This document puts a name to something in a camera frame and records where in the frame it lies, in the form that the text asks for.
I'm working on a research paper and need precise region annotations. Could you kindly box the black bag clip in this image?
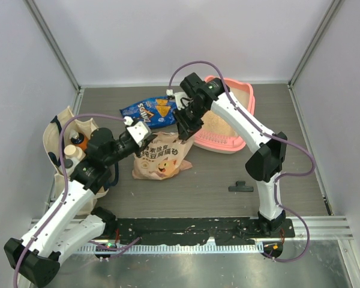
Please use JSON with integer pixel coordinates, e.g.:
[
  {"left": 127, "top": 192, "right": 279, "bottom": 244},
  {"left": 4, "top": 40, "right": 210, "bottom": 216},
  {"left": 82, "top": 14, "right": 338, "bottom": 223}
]
[{"left": 228, "top": 181, "right": 254, "bottom": 193}]

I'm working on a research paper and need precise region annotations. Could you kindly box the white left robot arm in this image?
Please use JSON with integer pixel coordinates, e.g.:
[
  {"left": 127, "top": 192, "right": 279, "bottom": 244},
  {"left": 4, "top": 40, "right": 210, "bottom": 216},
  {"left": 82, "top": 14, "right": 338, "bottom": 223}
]
[{"left": 4, "top": 122, "right": 155, "bottom": 287}]

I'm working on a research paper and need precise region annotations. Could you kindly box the cream canvas tote bag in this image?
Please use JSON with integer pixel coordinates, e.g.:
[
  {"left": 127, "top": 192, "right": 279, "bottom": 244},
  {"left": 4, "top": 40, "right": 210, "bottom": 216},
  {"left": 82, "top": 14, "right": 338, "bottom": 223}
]
[{"left": 43, "top": 107, "right": 98, "bottom": 198}]

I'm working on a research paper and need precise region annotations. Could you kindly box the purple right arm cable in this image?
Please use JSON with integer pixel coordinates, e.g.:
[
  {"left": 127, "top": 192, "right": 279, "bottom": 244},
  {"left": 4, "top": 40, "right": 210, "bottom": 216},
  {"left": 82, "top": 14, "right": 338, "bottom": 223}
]
[{"left": 169, "top": 61, "right": 316, "bottom": 262}]

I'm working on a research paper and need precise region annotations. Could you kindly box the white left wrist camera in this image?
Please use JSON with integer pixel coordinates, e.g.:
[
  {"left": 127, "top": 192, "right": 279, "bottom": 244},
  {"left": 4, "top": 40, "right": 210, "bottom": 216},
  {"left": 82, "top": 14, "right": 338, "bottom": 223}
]
[{"left": 124, "top": 116, "right": 151, "bottom": 147}]

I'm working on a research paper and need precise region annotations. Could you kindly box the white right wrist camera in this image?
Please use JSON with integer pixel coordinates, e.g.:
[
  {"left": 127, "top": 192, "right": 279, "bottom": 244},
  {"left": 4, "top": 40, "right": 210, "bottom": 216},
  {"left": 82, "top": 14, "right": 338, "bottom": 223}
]
[{"left": 166, "top": 89, "right": 189, "bottom": 110}]

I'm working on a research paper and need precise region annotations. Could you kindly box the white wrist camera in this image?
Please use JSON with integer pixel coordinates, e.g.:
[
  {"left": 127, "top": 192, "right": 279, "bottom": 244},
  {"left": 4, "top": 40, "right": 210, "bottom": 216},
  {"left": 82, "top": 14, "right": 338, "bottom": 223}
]
[
  {"left": 166, "top": 89, "right": 189, "bottom": 110},
  {"left": 124, "top": 116, "right": 151, "bottom": 147}
]

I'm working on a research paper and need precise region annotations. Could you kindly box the pink cat litter box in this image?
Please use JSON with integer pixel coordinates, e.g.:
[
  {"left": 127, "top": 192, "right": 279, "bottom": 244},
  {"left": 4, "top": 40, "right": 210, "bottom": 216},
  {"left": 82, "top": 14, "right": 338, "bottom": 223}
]
[{"left": 194, "top": 78, "right": 256, "bottom": 154}]

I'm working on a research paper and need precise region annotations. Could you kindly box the blue Doritos chip bag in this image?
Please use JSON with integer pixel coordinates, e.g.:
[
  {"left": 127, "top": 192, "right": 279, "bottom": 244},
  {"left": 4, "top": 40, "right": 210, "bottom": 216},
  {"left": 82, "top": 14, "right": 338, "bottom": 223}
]
[{"left": 119, "top": 96, "right": 177, "bottom": 129}]

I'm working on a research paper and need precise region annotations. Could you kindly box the grey-capped bottle in tote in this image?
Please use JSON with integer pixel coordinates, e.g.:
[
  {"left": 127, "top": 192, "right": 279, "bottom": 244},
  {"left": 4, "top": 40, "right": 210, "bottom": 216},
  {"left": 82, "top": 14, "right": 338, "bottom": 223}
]
[{"left": 64, "top": 158, "right": 74, "bottom": 169}]

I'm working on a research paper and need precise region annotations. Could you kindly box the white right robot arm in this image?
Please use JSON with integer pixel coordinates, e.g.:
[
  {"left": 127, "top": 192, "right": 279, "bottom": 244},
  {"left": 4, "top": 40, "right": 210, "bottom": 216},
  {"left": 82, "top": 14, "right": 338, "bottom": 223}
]
[{"left": 173, "top": 73, "right": 287, "bottom": 237}]

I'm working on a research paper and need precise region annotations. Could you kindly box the orange bottle in tote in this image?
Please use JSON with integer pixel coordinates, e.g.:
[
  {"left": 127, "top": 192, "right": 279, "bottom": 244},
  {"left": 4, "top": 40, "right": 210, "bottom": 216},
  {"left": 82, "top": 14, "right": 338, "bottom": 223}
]
[{"left": 77, "top": 134, "right": 88, "bottom": 151}]

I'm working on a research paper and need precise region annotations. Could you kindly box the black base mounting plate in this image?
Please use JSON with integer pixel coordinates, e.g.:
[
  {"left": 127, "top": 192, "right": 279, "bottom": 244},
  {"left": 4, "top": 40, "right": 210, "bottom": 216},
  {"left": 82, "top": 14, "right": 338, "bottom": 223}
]
[{"left": 81, "top": 216, "right": 295, "bottom": 244}]

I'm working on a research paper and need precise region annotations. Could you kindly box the pink cat litter bag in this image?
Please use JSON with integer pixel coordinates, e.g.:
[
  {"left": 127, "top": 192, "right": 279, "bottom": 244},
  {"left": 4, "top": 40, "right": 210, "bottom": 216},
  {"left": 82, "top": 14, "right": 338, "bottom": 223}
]
[{"left": 132, "top": 131, "right": 194, "bottom": 180}]

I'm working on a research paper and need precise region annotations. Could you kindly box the white bottle in tote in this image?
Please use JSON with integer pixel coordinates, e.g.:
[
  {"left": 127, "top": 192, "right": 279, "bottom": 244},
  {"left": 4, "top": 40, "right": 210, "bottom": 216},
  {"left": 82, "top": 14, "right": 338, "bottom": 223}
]
[{"left": 64, "top": 145, "right": 82, "bottom": 159}]

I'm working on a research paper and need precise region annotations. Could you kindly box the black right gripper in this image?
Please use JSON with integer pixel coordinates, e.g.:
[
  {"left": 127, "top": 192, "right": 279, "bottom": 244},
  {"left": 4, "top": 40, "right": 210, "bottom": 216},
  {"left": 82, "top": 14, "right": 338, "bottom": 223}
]
[{"left": 171, "top": 103, "right": 206, "bottom": 144}]

